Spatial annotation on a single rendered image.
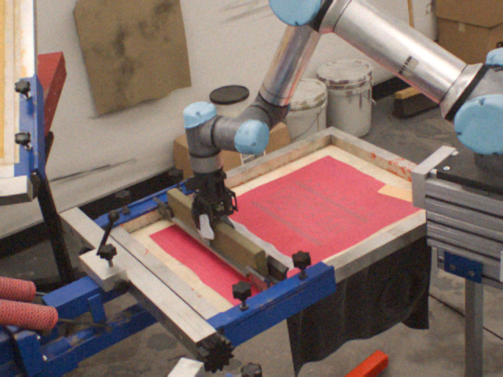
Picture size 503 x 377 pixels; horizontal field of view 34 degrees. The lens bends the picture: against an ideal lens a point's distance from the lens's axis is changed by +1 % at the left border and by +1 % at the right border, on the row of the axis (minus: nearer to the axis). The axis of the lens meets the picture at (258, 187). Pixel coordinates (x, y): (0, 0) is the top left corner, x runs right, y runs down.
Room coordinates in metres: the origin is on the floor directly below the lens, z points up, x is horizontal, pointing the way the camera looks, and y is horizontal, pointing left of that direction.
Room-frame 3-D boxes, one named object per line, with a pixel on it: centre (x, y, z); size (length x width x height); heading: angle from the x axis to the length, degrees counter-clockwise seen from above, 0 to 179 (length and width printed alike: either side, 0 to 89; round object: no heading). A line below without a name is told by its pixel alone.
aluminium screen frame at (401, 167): (1.81, -0.06, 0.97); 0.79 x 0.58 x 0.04; 121
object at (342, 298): (1.68, -0.21, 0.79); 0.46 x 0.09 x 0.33; 121
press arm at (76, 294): (1.51, 0.42, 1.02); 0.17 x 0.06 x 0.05; 121
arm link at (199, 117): (1.68, 0.11, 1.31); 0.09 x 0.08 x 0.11; 57
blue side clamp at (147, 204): (1.92, 0.29, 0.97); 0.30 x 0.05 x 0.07; 121
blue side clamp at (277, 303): (1.44, 0.00, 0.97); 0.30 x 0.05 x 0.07; 121
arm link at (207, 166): (1.68, 0.11, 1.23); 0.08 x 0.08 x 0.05
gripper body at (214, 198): (1.67, 0.11, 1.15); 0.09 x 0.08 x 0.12; 31
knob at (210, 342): (1.27, 0.13, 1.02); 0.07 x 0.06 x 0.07; 121
